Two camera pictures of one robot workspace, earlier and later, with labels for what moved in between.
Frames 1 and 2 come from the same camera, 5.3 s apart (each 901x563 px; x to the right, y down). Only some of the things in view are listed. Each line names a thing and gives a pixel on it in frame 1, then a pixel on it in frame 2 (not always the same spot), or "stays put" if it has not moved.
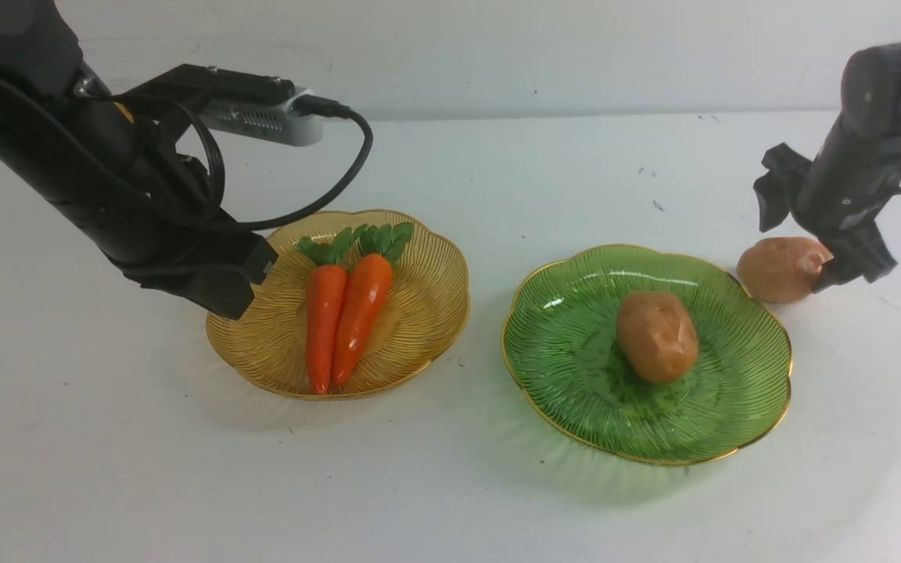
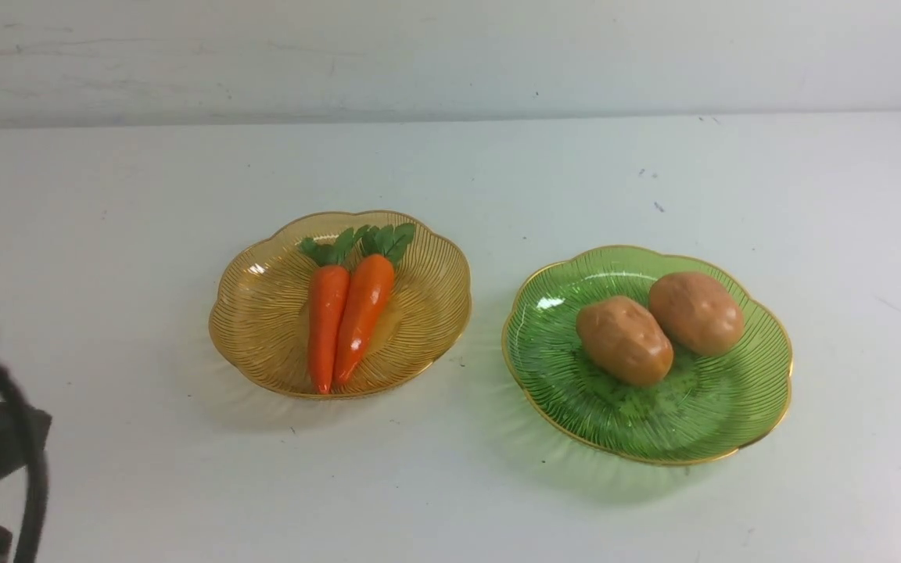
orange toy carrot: x=325 y=304 stays put
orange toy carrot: x=364 y=299 stays put
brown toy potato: x=657 y=337 → x=622 y=342
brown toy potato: x=782 y=269 → x=702 y=316
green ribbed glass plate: x=560 y=340 stays put
